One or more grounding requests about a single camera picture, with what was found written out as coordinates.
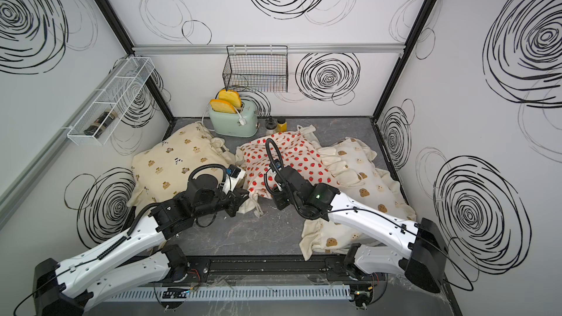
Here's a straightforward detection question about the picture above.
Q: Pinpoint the white wire wall shelf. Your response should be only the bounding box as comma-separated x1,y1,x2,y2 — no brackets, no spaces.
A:
67,56,155,146

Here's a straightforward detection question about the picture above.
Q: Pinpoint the rear yellow toast slice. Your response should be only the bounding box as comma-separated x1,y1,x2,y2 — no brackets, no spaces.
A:
217,89,242,109

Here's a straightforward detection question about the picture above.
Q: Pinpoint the white toaster power cord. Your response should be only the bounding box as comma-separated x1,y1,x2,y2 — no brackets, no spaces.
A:
201,104,247,133

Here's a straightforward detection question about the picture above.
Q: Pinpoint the mint green toaster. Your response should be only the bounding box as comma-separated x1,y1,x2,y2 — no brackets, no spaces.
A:
209,101,258,138

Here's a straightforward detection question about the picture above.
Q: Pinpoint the white slotted cable duct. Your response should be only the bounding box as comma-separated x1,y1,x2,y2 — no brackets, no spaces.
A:
107,285,351,303

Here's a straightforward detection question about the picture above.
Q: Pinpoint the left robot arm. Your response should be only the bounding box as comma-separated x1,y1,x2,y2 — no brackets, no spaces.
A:
32,172,248,315

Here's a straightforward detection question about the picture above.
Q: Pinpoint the black wire basket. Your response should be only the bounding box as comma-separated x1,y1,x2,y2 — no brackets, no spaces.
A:
222,45,289,92

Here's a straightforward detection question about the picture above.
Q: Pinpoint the cream bear print pillow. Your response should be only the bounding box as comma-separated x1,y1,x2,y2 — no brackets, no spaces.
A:
299,138,417,260

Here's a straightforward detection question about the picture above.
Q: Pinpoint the dark item in shelf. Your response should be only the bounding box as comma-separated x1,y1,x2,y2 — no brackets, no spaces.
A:
83,111,117,138

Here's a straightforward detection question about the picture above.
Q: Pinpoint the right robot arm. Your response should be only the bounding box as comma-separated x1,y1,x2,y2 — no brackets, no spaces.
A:
268,166,449,293

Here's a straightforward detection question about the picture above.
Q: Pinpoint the black lid spice jar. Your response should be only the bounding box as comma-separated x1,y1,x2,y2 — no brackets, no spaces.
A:
264,116,277,136

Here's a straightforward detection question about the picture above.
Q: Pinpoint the yellow toast slice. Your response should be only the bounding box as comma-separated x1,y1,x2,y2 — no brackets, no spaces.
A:
209,99,238,114
217,89,242,109

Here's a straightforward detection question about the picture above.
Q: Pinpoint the front yellow toast slice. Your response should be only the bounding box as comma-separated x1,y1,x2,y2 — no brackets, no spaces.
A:
209,99,238,114

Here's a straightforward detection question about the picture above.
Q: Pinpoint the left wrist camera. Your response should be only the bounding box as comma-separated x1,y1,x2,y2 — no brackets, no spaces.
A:
222,165,246,194

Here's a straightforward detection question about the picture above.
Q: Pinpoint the yellow spice jar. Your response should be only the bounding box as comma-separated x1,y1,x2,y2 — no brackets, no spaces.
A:
277,117,288,133

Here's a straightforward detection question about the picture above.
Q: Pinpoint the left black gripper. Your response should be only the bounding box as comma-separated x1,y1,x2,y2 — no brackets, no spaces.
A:
195,186,254,220

